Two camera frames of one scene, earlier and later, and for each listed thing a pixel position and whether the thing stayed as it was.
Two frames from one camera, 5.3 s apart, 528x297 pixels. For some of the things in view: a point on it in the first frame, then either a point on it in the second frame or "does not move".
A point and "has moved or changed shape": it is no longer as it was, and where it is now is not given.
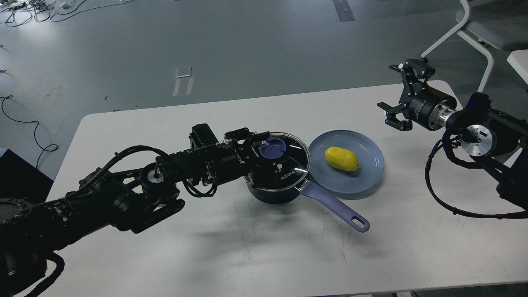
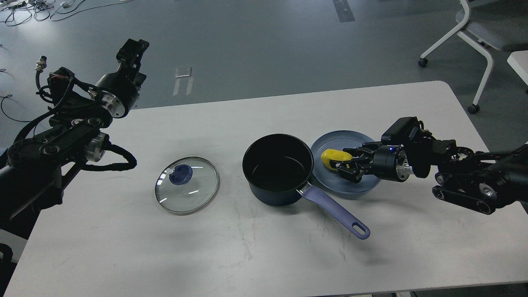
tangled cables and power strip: x=15 y=12 does not move
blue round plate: x=345 y=161 does not move
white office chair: x=502 y=24 does not move
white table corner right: x=518 y=60 does not move
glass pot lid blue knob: x=273 y=148 has moved or changed shape
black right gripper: x=430 y=108 -> x=389 y=162
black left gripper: x=235 y=158 -> x=118 y=91
